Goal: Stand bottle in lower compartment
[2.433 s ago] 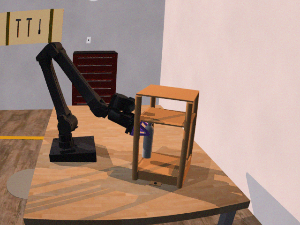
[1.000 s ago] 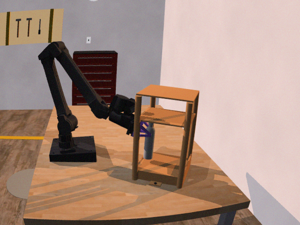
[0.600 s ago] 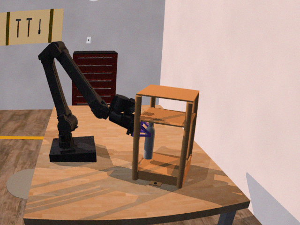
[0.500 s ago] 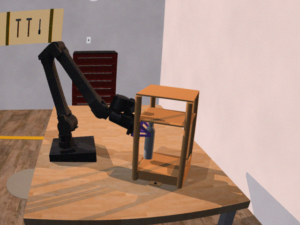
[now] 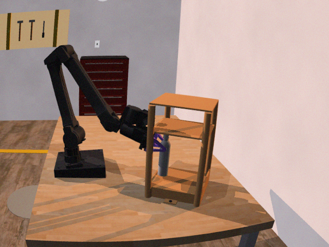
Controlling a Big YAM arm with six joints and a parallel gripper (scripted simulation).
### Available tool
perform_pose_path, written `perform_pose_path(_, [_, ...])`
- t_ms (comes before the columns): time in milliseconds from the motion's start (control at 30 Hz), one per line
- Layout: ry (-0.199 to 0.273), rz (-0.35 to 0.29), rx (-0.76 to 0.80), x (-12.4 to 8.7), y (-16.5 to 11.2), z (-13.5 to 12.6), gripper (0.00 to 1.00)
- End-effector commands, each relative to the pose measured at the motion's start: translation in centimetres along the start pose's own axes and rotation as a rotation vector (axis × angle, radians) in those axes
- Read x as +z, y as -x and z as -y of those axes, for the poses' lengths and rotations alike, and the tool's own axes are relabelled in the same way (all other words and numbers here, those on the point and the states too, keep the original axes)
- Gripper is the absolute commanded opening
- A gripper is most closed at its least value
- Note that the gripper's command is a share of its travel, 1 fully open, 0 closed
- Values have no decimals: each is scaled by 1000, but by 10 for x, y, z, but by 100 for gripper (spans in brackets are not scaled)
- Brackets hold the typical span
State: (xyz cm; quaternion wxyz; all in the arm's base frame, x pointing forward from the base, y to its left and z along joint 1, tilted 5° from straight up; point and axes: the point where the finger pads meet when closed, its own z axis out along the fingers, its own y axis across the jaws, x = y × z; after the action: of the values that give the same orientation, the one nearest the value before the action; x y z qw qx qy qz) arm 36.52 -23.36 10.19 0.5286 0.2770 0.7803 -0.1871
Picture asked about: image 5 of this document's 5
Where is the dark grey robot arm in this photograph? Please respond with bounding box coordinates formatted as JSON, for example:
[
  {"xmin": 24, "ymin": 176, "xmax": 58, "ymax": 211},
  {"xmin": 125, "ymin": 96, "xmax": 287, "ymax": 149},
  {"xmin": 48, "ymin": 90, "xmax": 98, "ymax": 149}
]
[{"xmin": 44, "ymin": 45, "xmax": 148, "ymax": 169}]

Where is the grey bottle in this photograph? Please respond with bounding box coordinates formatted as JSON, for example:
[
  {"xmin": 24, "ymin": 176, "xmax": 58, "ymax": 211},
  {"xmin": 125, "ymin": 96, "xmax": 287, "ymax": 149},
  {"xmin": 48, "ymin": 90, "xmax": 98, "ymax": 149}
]
[{"xmin": 158, "ymin": 135, "xmax": 171, "ymax": 177}]

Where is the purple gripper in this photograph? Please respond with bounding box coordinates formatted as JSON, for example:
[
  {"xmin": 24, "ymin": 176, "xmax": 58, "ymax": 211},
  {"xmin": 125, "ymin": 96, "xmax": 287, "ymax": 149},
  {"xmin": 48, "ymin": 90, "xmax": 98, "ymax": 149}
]
[{"xmin": 131, "ymin": 130, "xmax": 166, "ymax": 152}]

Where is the small orange wooden shelving unit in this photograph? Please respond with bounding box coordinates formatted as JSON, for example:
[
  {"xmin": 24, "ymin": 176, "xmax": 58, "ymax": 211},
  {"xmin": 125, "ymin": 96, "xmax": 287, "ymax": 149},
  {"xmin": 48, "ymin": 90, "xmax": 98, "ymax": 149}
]
[{"xmin": 144, "ymin": 93, "xmax": 218, "ymax": 207}]

